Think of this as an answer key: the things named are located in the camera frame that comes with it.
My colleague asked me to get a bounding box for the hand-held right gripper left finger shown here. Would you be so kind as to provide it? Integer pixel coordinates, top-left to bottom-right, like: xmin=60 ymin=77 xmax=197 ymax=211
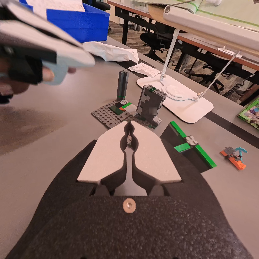
xmin=77 ymin=121 xmax=130 ymax=188

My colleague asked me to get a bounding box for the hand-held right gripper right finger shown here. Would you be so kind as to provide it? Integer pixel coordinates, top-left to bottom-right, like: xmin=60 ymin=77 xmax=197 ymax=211
xmin=130 ymin=121 xmax=182 ymax=189

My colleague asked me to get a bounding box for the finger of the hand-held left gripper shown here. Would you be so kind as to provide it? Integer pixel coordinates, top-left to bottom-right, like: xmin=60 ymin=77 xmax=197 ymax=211
xmin=4 ymin=1 xmax=84 ymax=50
xmin=0 ymin=21 xmax=96 ymax=67

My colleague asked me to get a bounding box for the black and green brick structure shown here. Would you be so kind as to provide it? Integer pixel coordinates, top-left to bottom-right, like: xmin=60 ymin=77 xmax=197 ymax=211
xmin=160 ymin=121 xmax=217 ymax=173

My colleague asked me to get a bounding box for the grey brick baseplate with pillar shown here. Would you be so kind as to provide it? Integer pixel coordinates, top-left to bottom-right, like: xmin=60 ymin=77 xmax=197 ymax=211
xmin=91 ymin=70 xmax=142 ymax=130

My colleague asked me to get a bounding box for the grey brick wall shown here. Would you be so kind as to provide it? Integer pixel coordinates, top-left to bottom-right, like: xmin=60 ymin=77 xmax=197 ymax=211
xmin=136 ymin=84 xmax=167 ymax=130

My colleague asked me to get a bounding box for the white desk lamp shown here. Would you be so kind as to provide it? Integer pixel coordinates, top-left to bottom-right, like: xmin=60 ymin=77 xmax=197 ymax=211
xmin=137 ymin=0 xmax=259 ymax=124

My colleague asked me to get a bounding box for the grey desk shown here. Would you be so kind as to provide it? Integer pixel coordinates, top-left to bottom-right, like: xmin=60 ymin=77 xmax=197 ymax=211
xmin=0 ymin=36 xmax=259 ymax=259

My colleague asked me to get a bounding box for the person's left hand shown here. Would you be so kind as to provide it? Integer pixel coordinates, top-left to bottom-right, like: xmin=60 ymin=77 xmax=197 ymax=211
xmin=0 ymin=58 xmax=77 ymax=96

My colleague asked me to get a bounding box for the white paper sheet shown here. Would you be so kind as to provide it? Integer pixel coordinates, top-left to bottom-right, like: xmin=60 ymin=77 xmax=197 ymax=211
xmin=26 ymin=0 xmax=85 ymax=19

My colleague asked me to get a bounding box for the blue plastic bin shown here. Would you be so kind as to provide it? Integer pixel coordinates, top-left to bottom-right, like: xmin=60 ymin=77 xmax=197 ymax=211
xmin=19 ymin=0 xmax=110 ymax=43

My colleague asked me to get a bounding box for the crumpled white paper bag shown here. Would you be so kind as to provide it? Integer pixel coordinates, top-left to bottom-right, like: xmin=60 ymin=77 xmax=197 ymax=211
xmin=83 ymin=41 xmax=139 ymax=63

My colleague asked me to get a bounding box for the orange brick figure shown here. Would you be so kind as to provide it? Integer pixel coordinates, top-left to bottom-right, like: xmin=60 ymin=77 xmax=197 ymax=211
xmin=220 ymin=147 xmax=248 ymax=170

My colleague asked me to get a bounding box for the small white printed packet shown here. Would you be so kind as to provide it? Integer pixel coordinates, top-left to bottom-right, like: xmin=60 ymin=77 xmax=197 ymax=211
xmin=128 ymin=62 xmax=161 ymax=78

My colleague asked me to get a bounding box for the green instruction booklet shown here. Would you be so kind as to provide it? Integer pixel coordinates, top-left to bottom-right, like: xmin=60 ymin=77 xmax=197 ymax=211
xmin=237 ymin=97 xmax=259 ymax=130

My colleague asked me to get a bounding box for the brown topped table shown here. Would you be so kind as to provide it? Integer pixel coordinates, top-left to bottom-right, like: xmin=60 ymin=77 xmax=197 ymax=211
xmin=107 ymin=0 xmax=259 ymax=71

